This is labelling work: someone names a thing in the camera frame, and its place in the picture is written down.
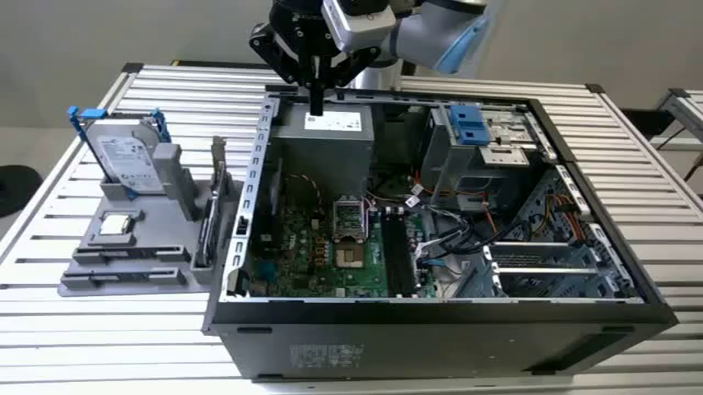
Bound blue port block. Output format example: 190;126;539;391
252;258;278;286

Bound green motherboard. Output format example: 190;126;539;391
250;201;440;300

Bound graphics card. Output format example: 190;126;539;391
195;135;231;268

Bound grey power supply unit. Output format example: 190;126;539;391
271;102;379;194

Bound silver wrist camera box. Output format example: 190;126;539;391
320;0;398;53

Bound silver expansion slot cover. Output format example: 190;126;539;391
494;267;599;276
490;241;572;250

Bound black cable bundle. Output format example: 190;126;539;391
431;203;532;258

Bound silver CPU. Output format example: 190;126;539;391
96;213;134;236

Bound hard disk in blue carrier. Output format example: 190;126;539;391
66;105;172;202

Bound CPU socket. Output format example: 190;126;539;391
335;242;368;268

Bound black round base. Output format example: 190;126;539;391
0;164;44;217

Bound grey parts rack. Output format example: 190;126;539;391
58;143;246;298

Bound orange red wire bundle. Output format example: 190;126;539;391
527;193;588;248

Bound blue plastic drive latch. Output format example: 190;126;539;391
448;105;491;146

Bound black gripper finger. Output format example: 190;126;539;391
316;45;384;117
247;22;319;117

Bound black open PC case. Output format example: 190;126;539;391
200;84;682;382

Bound slatted metal side table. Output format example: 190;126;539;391
650;87;703;151

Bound metal socket cover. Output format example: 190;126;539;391
332;196;368;244

